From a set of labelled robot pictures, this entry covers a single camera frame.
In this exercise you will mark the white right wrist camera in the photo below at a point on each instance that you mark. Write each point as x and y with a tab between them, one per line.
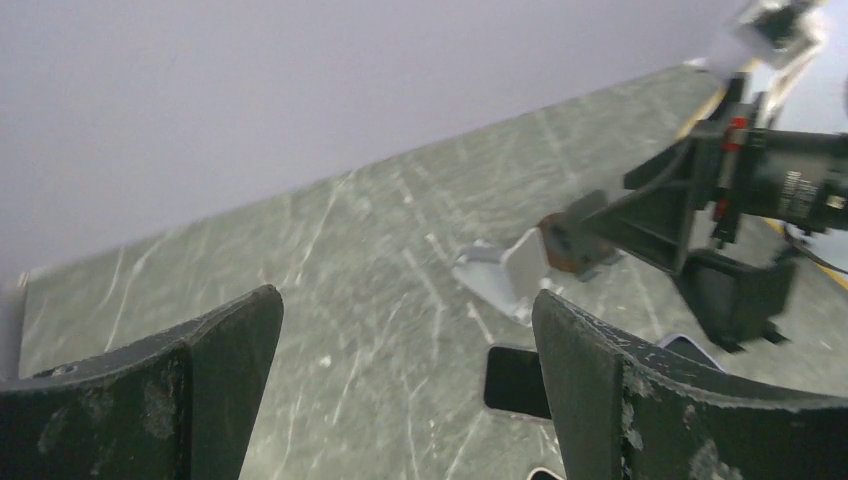
780	34

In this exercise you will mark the white grey phone stand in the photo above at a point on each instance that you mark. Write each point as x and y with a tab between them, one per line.
508	279

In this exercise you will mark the round wooden black phone stand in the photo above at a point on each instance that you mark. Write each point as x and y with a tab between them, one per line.
571	248

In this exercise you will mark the black phone lilac case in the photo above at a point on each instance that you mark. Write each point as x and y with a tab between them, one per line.
685	346

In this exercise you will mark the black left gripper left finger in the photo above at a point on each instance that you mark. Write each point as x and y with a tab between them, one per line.
178	404

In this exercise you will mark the black phone pink case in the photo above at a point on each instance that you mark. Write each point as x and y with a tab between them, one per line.
542	473

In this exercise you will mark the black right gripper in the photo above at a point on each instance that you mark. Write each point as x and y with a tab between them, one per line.
797	177

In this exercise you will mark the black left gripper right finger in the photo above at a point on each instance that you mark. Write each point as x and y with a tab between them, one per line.
625	408

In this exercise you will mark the black phone grey case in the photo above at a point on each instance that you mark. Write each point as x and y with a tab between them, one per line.
513	383

